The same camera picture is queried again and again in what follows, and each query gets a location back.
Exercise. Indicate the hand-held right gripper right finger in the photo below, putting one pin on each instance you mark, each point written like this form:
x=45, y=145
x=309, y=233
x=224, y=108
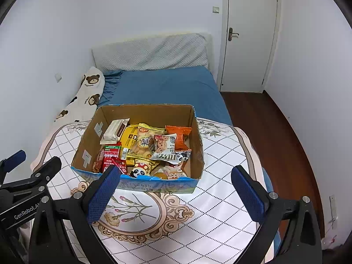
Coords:
x=247, y=195

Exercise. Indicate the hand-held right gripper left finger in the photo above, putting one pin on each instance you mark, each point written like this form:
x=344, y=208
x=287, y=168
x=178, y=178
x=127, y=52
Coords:
x=103, y=195

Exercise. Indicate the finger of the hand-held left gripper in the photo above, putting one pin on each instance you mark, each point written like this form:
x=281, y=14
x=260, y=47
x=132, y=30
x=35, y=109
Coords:
x=16, y=158
x=49, y=167

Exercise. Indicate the pale red snack packet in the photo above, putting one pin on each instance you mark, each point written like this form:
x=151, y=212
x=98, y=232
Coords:
x=99, y=162

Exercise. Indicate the red striped snack packet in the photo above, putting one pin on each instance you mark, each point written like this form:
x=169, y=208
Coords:
x=111, y=154

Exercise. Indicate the mushroom panda snack packet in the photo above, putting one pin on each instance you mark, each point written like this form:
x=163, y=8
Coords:
x=139, y=170

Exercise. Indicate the cardboard box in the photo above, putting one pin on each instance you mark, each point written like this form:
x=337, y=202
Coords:
x=90, y=143

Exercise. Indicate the white brown snack packet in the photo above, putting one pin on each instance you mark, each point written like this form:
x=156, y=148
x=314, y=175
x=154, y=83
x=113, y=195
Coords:
x=112, y=132

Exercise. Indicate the yellow crisp packet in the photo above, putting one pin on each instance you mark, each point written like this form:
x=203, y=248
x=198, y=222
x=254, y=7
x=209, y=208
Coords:
x=144, y=143

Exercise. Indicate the tan orange snack packet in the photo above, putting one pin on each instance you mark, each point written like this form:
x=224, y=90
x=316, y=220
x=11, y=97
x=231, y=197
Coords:
x=173, y=174

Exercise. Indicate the pink white bread packet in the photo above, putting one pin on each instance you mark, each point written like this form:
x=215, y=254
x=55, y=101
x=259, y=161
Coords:
x=165, y=143

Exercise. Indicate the small yellow snack packet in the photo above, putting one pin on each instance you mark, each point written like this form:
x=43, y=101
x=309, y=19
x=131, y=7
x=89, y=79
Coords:
x=137, y=159

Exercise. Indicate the large yellow snack packet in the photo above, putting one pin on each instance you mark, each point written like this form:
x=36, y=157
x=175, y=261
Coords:
x=128, y=139

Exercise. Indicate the bear print pillow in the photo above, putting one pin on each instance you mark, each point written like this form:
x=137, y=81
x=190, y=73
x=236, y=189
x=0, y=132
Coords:
x=88, y=93

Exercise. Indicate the white plastic bag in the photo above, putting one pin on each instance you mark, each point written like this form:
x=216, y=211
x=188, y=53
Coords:
x=332, y=222

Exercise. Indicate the blue bed sheet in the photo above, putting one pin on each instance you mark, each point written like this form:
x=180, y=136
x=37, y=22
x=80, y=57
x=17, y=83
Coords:
x=165, y=88

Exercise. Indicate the white door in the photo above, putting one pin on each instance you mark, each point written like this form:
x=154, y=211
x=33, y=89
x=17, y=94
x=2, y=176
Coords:
x=247, y=60

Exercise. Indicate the grey headboard cushion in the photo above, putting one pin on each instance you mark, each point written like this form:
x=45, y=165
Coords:
x=151, y=52

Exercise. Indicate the low wall outlet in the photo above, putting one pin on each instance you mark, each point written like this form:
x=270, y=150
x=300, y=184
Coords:
x=332, y=203

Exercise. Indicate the white wall socket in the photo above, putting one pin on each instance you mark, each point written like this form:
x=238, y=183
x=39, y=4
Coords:
x=58, y=77

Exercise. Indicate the white light switch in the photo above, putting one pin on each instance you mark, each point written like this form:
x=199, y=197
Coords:
x=216, y=9

